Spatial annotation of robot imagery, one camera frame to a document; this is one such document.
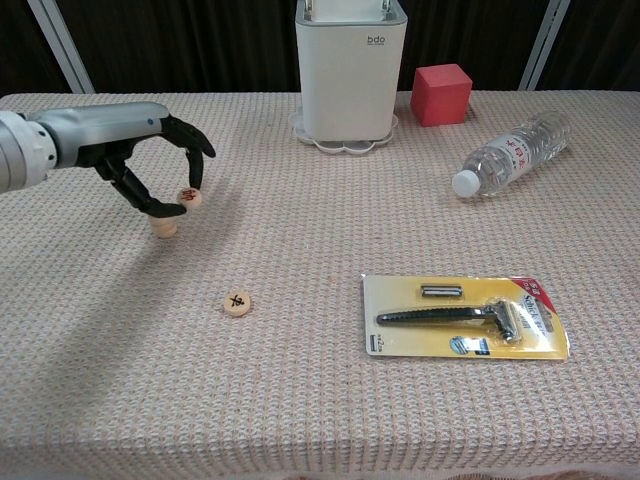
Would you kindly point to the white flower-shaped coaster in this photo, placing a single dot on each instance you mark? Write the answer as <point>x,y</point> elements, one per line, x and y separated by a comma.
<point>345,148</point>

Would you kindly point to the round wooden chess piece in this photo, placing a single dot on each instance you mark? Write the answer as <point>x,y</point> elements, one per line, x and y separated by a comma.
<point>165,234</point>

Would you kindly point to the clear plastic water bottle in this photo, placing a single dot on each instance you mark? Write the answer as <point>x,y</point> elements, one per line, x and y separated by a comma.
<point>515,155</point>

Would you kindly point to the grey metal frame post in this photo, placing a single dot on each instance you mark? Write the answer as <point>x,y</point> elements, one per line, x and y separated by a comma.
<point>62,45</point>
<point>542,45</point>

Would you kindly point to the red cube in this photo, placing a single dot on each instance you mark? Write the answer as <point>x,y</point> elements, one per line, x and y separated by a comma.
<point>440,100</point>

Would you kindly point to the black curtain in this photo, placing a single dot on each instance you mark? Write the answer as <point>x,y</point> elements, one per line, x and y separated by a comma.
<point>465,30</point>
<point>605,45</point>
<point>190,45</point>
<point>20,45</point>

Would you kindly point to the beige woven tablecloth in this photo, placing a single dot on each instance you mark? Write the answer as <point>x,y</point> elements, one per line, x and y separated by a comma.
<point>300,400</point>

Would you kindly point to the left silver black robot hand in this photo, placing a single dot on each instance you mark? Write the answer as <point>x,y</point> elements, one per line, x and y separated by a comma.
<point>100,125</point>

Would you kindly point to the white bin with flip lid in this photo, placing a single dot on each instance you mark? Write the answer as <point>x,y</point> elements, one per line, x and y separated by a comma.
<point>350,85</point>

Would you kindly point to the wooden chess piece black character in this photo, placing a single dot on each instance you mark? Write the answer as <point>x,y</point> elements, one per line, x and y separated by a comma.
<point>237,303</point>

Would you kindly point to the yellow razor blister pack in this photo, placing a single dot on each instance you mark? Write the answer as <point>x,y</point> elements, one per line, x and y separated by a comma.
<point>400,290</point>

